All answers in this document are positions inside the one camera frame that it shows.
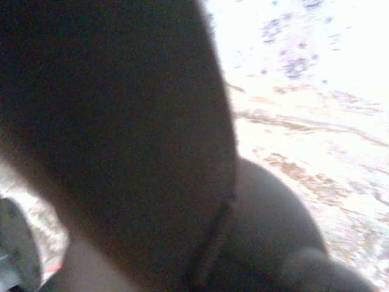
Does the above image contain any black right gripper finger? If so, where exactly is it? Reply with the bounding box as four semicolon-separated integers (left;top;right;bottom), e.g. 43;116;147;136
194;158;376;292

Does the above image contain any cartoon face hand brush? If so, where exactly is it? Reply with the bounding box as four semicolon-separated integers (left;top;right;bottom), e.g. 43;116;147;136
0;0;241;292

